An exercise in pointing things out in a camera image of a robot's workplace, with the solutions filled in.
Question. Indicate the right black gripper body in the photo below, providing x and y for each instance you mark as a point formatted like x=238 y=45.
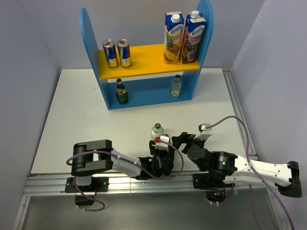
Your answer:
x=199 y=142

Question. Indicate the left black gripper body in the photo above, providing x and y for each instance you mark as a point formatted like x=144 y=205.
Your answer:
x=158 y=153

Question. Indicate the clear glass bottle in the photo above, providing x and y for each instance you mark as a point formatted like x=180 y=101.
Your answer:
x=157 y=131
x=175 y=86

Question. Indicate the green glass bottle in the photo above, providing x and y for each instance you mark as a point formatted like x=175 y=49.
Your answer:
x=121 y=92

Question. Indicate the energy drink can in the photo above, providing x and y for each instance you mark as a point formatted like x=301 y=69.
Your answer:
x=110 y=53
x=124 y=53

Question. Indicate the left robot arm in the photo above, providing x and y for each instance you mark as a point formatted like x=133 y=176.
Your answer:
x=99 y=156

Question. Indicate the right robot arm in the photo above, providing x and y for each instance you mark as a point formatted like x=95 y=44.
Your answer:
x=283 y=177

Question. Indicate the blue and yellow shelf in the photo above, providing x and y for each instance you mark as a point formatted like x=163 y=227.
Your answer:
x=148 y=79

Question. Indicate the pineapple juice carton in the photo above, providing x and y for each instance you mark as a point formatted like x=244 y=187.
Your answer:
x=173 y=32

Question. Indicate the berry juice carton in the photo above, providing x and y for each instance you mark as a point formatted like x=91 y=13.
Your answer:
x=195 y=26

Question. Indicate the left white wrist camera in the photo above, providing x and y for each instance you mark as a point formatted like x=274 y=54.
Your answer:
x=162 y=143

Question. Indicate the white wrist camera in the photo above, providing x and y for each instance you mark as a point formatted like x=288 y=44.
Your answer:
x=205 y=132
x=162 y=143

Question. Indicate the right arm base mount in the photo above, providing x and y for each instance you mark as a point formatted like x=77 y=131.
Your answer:
x=213 y=184

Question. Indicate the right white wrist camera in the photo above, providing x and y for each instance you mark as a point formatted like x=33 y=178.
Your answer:
x=205 y=132

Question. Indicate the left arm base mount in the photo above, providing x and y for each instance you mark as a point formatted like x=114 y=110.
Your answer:
x=98 y=184

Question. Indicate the aluminium rail frame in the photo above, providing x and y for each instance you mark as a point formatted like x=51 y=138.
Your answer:
x=78 y=113

